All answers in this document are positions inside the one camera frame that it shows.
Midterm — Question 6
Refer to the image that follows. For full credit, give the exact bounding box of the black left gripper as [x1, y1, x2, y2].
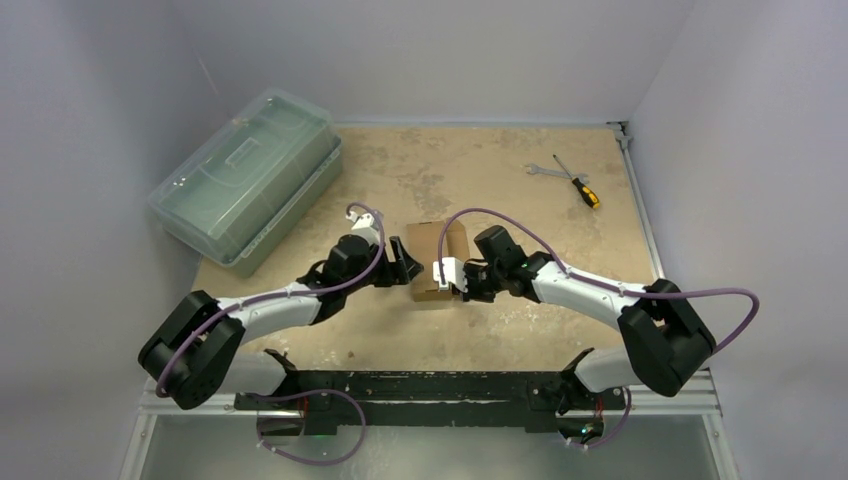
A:
[343, 236, 422, 295]

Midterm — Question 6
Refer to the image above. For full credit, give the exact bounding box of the brown cardboard box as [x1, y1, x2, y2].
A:
[405, 220, 471, 310]

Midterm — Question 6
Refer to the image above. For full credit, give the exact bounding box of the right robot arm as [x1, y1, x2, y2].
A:
[434, 226, 717, 407]

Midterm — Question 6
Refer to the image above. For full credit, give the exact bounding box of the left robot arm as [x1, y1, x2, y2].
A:
[138, 234, 424, 410]

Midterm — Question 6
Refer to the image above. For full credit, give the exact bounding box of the clear plastic storage box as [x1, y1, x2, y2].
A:
[148, 89, 343, 278]

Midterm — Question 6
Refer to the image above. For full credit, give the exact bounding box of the silver wrench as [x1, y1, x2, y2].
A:
[525, 163, 589, 184]

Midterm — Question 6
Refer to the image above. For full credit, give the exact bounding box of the yellow black screwdriver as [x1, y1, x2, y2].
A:
[552, 154, 600, 209]

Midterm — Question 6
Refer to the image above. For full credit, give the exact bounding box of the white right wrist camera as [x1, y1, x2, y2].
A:
[432, 257, 468, 293]

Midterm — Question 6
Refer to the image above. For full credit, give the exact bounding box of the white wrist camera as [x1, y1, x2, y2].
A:
[346, 210, 383, 246]
[432, 257, 468, 293]

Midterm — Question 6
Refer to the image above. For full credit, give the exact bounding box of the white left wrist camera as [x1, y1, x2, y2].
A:
[346, 210, 383, 246]

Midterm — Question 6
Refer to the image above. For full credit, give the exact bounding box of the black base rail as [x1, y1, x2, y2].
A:
[234, 366, 626, 439]

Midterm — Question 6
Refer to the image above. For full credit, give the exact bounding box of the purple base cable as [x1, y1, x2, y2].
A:
[254, 387, 368, 466]

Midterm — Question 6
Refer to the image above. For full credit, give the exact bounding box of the aluminium frame rail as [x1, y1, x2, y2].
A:
[119, 385, 321, 479]

